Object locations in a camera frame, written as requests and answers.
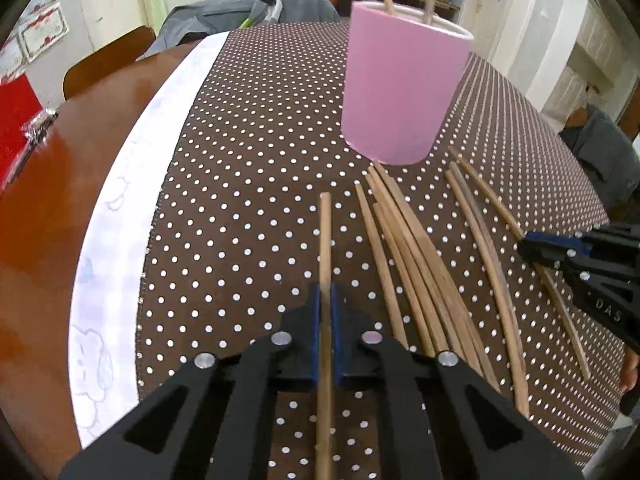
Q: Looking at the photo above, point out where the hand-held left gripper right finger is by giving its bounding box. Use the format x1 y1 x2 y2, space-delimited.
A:
331 284 587 480

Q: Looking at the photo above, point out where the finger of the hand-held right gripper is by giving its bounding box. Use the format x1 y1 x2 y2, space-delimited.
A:
517 222 640 262
534 249 640 356

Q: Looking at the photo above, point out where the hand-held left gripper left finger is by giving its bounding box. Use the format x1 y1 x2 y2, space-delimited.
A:
59 284 321 480

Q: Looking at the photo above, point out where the bunch of bamboo chopsticks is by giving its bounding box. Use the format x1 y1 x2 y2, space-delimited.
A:
354 160 532 420

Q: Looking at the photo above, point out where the pink cup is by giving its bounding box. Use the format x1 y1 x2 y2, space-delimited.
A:
341 1 475 166

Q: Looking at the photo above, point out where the person's right hand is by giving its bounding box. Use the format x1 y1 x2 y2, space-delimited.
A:
619 348 640 396

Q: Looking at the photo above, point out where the grey jacket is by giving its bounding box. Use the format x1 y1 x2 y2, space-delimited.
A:
559 105 640 221

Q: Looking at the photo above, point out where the brown polka dot tablecloth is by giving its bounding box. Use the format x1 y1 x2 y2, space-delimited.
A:
134 20 613 480

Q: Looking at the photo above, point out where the white patterned table sheet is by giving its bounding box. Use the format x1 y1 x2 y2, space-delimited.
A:
67 30 231 451

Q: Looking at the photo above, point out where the white green object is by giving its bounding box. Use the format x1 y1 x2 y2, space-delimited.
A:
240 0 287 29

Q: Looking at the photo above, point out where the grey cloth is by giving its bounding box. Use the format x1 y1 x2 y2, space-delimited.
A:
137 0 342 63

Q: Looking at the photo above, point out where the wooden chair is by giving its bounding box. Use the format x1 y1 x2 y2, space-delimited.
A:
63 25 157 102

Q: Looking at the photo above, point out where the red bag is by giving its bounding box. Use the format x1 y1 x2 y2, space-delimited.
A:
0 77 45 193

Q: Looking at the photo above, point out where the group of wall certificates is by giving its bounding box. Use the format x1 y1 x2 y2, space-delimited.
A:
0 1 69 83

